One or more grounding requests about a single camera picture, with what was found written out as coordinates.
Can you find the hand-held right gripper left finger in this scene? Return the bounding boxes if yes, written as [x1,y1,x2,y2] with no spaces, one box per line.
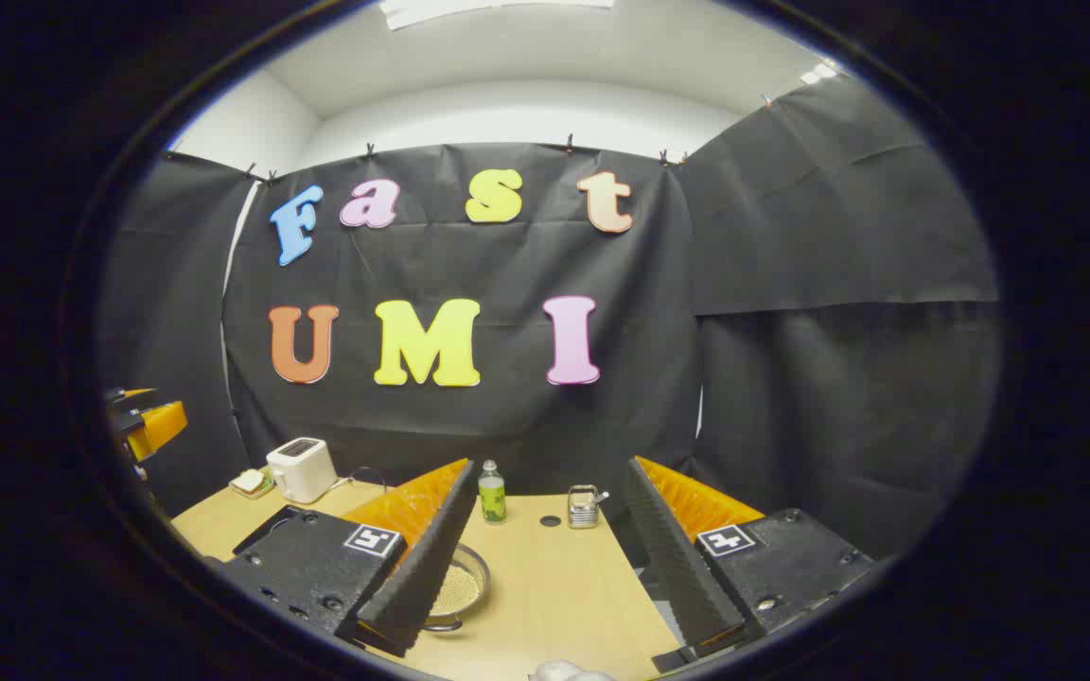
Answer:
[207,459,478,658]

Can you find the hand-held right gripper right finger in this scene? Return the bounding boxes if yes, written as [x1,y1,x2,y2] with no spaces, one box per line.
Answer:
[625,456,877,665]

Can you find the pile of soybeans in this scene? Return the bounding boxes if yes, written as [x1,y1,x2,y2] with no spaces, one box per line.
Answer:
[430,564,483,618]

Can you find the stainless steel pot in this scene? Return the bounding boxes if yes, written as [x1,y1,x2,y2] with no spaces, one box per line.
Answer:
[420,542,491,633]

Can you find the green drink bottle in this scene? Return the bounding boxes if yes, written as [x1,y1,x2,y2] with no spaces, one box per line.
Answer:
[478,460,508,525]

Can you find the white toaster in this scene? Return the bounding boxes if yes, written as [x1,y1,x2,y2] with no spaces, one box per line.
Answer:
[267,437,339,504]

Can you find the toaster power cable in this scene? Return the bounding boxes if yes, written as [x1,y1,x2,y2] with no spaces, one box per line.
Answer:
[333,465,388,494]

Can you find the metal wire holder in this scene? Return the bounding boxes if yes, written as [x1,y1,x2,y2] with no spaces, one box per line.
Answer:
[568,484,611,530]

